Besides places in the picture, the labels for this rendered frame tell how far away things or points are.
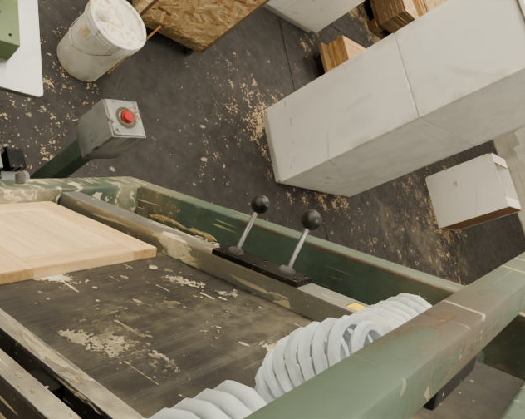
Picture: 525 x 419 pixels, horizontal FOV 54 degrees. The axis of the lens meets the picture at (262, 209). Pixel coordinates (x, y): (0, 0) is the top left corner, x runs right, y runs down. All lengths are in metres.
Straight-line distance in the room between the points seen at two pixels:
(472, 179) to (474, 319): 5.47
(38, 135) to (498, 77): 2.23
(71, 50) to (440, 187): 4.15
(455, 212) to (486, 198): 0.34
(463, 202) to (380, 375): 5.53
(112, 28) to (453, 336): 2.47
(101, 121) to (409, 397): 1.43
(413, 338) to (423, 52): 2.97
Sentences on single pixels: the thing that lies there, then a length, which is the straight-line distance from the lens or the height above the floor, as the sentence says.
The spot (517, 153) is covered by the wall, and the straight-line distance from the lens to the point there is 9.02.
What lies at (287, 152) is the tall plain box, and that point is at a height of 0.17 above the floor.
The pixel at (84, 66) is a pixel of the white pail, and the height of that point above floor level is 0.12.
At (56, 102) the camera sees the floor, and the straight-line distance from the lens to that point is 2.68.
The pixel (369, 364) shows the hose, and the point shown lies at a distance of 0.17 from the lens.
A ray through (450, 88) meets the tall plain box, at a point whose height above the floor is 1.29.
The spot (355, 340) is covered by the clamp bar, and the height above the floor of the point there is 1.91.
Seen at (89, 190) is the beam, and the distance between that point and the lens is 1.43.
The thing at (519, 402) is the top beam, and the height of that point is 1.87.
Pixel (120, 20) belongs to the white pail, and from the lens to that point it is 2.68.
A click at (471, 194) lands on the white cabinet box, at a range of 5.67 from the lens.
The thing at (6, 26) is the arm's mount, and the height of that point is 0.83.
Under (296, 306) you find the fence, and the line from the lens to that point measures 0.88.
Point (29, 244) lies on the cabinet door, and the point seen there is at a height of 1.13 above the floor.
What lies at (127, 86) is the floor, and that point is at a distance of 2.99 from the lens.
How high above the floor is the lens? 2.04
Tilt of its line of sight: 38 degrees down
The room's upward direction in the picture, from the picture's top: 66 degrees clockwise
